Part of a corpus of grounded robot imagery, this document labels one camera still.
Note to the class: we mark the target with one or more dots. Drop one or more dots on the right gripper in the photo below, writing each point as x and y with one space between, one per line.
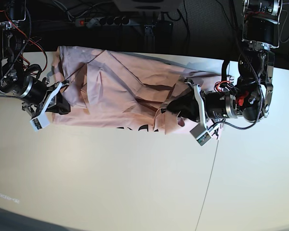
36 95

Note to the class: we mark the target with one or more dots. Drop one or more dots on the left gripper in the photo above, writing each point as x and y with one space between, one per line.
200 106

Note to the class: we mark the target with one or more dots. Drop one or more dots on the pink T-shirt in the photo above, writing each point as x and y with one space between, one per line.
110 89

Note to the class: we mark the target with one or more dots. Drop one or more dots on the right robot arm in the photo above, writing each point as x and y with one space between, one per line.
19 78

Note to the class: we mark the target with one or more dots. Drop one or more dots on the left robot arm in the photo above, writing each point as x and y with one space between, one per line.
243 104

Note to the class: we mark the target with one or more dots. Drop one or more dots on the black power strip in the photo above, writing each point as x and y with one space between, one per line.
103 21

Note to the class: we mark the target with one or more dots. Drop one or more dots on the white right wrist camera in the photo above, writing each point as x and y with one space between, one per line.
39 122

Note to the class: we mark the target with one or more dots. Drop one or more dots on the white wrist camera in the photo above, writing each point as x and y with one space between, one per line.
39 122
201 134

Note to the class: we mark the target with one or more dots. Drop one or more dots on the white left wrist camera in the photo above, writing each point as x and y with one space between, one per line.
201 134

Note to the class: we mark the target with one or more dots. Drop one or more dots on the black table leg post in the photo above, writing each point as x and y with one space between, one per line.
149 38

